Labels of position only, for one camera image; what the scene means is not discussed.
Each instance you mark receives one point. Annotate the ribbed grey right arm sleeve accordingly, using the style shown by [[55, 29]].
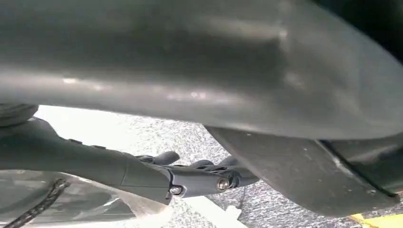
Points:
[[15, 114]]

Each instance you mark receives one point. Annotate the yellow sheet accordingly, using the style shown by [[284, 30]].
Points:
[[381, 222]]

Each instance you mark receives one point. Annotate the clear plastic bag parcel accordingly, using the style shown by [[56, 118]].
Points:
[[78, 201]]

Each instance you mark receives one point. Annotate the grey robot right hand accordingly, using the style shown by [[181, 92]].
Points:
[[220, 63]]

